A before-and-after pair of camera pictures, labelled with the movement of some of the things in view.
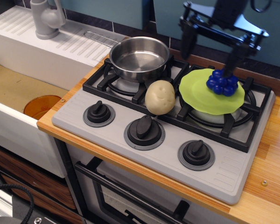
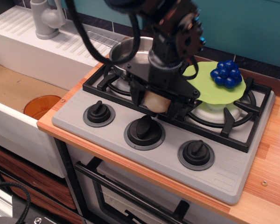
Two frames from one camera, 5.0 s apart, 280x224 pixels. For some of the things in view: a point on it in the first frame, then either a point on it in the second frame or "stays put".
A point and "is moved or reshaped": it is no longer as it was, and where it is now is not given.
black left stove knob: x=99 y=115 stays put
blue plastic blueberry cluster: x=220 y=84 is moved or reshaped
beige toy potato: x=160 y=97 stays put
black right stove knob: x=196 y=155 stays put
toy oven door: x=110 y=193 stays put
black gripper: x=227 y=20 to x=163 y=73
